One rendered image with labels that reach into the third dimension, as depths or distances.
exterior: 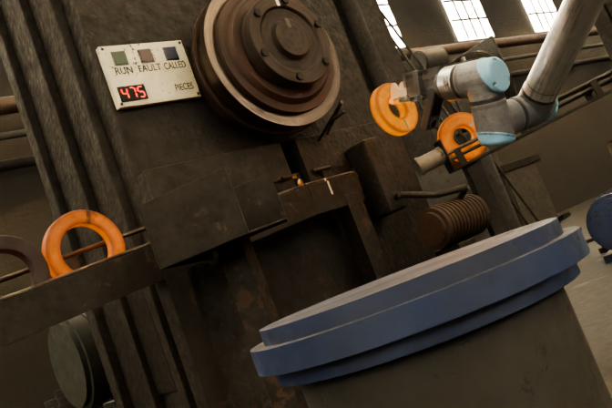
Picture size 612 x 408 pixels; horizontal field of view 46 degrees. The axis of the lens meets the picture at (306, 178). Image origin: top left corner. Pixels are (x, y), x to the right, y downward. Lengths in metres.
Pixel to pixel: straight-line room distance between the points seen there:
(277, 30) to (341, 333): 1.57
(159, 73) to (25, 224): 6.23
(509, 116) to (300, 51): 0.61
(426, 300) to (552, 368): 0.13
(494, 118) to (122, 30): 1.04
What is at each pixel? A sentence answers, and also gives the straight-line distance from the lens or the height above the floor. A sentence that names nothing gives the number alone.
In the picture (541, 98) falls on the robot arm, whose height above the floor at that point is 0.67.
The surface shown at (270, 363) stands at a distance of 0.61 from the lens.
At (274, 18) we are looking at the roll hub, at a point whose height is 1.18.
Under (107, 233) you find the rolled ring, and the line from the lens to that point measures 1.71.
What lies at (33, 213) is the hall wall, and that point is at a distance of 8.26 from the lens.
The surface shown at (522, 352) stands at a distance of 0.59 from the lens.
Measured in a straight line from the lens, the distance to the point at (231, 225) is 1.40.
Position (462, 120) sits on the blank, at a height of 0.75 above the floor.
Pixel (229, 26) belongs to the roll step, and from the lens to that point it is 2.05.
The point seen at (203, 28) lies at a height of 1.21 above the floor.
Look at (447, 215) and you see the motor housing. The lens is 2.10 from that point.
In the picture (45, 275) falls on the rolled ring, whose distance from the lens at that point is 1.65.
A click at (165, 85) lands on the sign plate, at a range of 2.06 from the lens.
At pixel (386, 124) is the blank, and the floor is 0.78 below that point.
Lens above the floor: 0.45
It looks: 8 degrees up
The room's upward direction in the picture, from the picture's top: 21 degrees counter-clockwise
